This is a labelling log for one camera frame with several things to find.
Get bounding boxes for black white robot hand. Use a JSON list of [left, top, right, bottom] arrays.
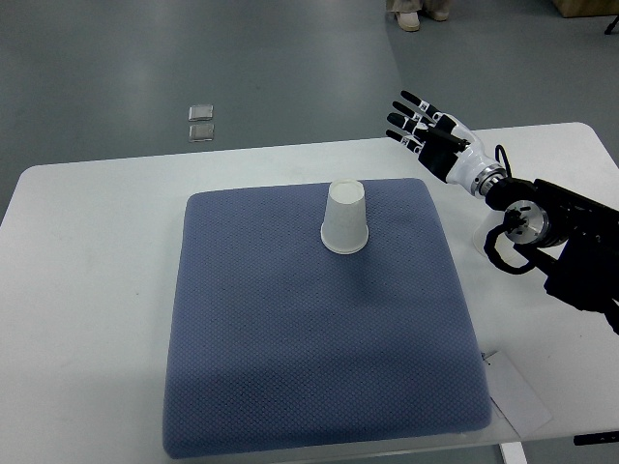
[[385, 89, 486, 185]]

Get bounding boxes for white paper cup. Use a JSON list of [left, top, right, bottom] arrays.
[[320, 179, 368, 254], [472, 212, 511, 258]]

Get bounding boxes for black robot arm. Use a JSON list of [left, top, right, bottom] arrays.
[[480, 176, 618, 332]]

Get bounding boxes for person's beige shoe left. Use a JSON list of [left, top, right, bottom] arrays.
[[395, 12, 421, 32]]

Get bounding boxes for person's beige shoe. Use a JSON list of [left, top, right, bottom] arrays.
[[424, 6, 450, 22], [395, 12, 421, 32]]

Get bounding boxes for white paper cup on cushion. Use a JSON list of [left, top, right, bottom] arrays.
[[320, 179, 368, 254]]

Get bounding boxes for person's beige shoe right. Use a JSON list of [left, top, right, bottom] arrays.
[[424, 6, 450, 22]]

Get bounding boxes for cardboard box corner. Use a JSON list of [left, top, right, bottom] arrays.
[[551, 0, 618, 18]]

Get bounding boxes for black tripod leg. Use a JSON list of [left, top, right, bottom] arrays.
[[604, 16, 619, 35]]

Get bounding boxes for lower floor outlet plate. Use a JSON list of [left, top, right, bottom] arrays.
[[189, 123, 215, 143]]

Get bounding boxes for floor outlet plate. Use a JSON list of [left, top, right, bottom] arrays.
[[188, 103, 214, 122], [189, 123, 215, 143]]

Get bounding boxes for upper floor outlet plate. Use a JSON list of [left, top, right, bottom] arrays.
[[188, 103, 214, 122]]

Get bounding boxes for white paper tag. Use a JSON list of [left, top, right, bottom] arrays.
[[484, 352, 552, 438]]

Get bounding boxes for blue textured cushion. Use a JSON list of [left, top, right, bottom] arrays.
[[162, 179, 492, 458]]

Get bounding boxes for white table leg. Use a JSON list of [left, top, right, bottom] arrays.
[[499, 442, 528, 464]]

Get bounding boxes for black table control panel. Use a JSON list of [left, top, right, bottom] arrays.
[[573, 431, 619, 447]]

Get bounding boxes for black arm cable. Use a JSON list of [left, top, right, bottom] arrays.
[[483, 144, 538, 276]]

